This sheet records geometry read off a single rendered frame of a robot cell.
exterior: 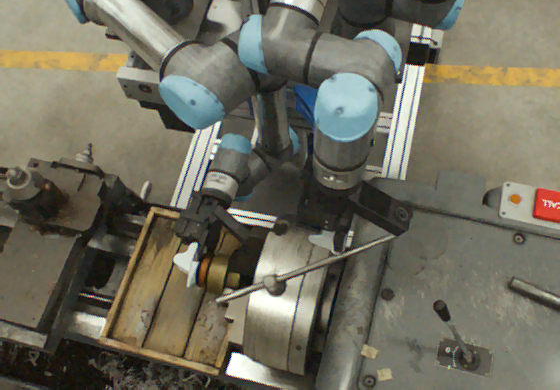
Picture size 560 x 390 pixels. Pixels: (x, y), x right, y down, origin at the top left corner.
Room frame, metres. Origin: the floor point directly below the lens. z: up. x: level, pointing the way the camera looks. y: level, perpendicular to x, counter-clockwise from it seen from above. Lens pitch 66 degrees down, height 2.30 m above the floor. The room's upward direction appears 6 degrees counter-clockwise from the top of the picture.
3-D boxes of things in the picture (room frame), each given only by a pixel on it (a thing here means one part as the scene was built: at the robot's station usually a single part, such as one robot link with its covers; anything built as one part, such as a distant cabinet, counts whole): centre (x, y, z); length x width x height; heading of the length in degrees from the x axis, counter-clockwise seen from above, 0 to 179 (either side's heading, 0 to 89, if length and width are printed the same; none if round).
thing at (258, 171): (0.72, 0.14, 0.98); 0.11 x 0.08 x 0.11; 127
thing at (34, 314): (0.62, 0.63, 0.95); 0.43 x 0.17 x 0.05; 160
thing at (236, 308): (0.33, 0.15, 1.08); 0.12 x 0.11 x 0.05; 160
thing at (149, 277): (0.48, 0.31, 0.89); 0.36 x 0.30 x 0.04; 160
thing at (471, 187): (0.49, -0.29, 1.24); 0.09 x 0.08 x 0.03; 70
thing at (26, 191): (0.68, 0.61, 1.13); 0.08 x 0.08 x 0.03
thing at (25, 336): (0.62, 0.68, 0.90); 0.47 x 0.30 x 0.06; 160
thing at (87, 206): (0.67, 0.58, 0.99); 0.20 x 0.10 x 0.05; 70
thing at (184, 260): (0.46, 0.26, 1.10); 0.09 x 0.06 x 0.03; 158
